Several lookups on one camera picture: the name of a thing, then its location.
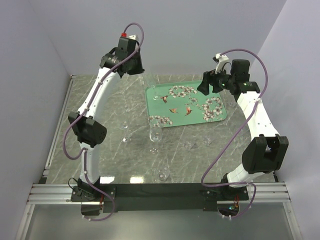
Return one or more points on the clear wine glass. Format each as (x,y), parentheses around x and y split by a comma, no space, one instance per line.
(126,132)

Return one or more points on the tall clear champagne flute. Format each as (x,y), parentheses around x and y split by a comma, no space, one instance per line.
(152,86)

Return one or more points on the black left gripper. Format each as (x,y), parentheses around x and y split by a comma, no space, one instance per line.
(140,69)

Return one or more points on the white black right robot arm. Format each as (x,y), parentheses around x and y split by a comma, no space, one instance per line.
(256,118)

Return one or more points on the green floral bird tray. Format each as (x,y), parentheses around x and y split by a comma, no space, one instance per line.
(180,104)

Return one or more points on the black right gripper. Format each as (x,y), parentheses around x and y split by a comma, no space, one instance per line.
(209,78)

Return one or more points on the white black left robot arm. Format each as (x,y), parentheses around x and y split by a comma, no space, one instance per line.
(85,122)

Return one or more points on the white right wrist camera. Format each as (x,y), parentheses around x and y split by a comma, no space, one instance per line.
(220,60)

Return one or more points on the aluminium front frame rail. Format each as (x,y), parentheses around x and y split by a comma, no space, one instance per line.
(267,192)

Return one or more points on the aluminium side rail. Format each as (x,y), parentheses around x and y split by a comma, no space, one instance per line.
(53,145)

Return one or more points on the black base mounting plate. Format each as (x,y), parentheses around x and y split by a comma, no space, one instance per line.
(150,204)

